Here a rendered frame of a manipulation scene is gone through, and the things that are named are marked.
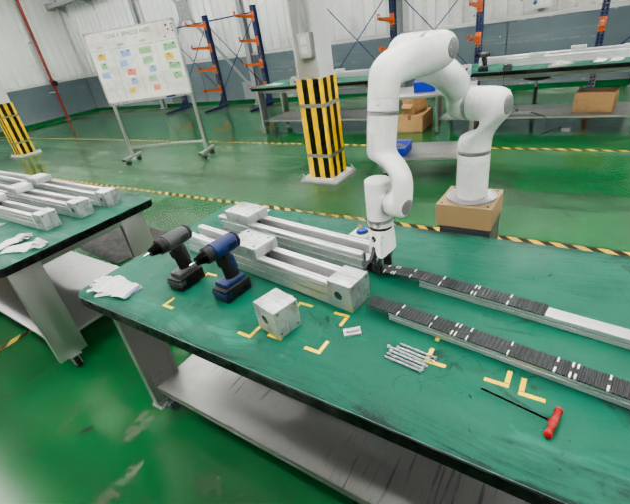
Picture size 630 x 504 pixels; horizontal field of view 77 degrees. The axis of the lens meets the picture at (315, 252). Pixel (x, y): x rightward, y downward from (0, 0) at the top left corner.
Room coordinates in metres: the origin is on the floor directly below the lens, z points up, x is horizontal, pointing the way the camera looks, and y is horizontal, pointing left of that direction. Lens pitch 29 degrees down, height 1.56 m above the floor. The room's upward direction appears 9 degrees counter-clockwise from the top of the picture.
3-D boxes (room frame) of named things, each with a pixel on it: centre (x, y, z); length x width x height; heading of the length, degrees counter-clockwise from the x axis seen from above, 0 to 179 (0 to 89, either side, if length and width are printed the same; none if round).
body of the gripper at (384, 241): (1.17, -0.23, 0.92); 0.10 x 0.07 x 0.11; 135
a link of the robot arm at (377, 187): (1.16, -0.23, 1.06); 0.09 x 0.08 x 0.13; 36
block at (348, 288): (1.05, -0.10, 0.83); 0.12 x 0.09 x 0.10; 135
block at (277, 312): (0.98, 0.13, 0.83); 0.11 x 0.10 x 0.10; 129
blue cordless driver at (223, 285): (1.17, 0.33, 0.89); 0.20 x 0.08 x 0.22; 138
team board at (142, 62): (6.68, 2.10, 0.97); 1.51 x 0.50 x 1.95; 73
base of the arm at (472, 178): (1.47, -0.66, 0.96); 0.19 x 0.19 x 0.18
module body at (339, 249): (1.49, 0.10, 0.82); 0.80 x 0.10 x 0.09; 45
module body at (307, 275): (1.35, 0.23, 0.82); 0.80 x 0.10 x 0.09; 45
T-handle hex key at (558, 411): (0.56, -0.38, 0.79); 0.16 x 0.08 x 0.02; 42
